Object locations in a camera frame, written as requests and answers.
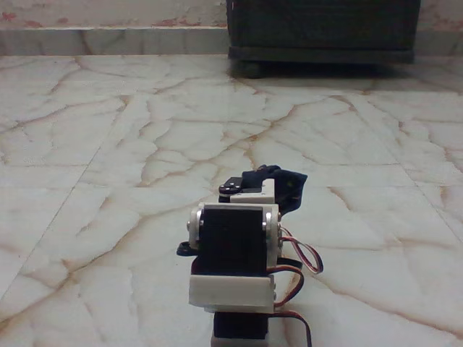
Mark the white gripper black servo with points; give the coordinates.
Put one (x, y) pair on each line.
(249, 193)

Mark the dark navy patterned sock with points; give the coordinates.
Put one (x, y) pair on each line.
(289, 184)

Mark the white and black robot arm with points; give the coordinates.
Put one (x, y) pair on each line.
(231, 246)

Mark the black caster wheel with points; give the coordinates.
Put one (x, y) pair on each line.
(252, 70)

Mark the dark wheeled cabinet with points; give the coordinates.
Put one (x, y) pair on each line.
(325, 29)

